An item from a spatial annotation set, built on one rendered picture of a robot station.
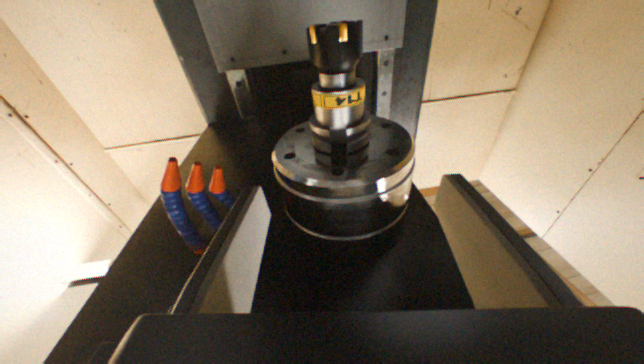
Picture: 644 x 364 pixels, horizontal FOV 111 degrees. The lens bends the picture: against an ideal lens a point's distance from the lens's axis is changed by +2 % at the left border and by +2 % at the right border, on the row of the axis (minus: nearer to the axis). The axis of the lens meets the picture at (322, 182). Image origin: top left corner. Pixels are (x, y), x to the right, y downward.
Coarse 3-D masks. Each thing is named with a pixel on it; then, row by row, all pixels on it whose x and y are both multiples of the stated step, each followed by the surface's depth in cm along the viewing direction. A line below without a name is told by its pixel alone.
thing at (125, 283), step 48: (240, 144) 53; (240, 192) 39; (144, 240) 33; (288, 240) 30; (432, 240) 28; (96, 288) 27; (144, 288) 27; (288, 288) 25; (336, 288) 24; (384, 288) 24; (432, 288) 23; (96, 336) 23
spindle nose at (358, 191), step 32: (384, 128) 26; (288, 160) 23; (320, 160) 22; (352, 160) 22; (384, 160) 21; (288, 192) 23; (320, 192) 20; (352, 192) 20; (384, 192) 20; (320, 224) 23; (352, 224) 22; (384, 224) 23; (320, 256) 26; (352, 256) 25
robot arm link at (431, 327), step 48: (144, 336) 4; (192, 336) 4; (240, 336) 4; (288, 336) 4; (336, 336) 4; (384, 336) 4; (432, 336) 4; (480, 336) 4; (528, 336) 4; (576, 336) 4; (624, 336) 3
